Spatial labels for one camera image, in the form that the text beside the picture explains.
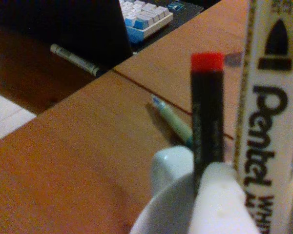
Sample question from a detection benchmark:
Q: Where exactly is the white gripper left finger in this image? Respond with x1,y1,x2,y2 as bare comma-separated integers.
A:
188,162,262,234

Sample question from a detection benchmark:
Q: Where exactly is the white Pentel marker black cap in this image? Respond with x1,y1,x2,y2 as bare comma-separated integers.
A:
232,0,293,234

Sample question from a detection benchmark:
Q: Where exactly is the black pen red end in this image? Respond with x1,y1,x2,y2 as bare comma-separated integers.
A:
189,52,225,198

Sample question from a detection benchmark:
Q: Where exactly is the teal transparent pen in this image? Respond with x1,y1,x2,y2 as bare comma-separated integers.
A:
150,94,194,147

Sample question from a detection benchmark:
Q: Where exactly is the black desk mat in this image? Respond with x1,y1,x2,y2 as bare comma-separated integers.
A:
130,0,223,53

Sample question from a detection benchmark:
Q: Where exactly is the white mug green blue pattern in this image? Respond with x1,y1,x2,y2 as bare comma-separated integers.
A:
130,145,242,234

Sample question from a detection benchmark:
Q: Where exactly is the white blue keyboard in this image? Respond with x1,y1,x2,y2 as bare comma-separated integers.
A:
119,0,174,45

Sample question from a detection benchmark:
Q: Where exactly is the white marker dark cap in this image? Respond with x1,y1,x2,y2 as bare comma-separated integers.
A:
50,43,101,77

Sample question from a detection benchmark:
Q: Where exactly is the white paper sheet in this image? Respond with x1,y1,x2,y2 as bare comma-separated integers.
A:
0,90,38,145

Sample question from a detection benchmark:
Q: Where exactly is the black flat panel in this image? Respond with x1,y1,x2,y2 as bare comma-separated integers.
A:
0,0,133,73

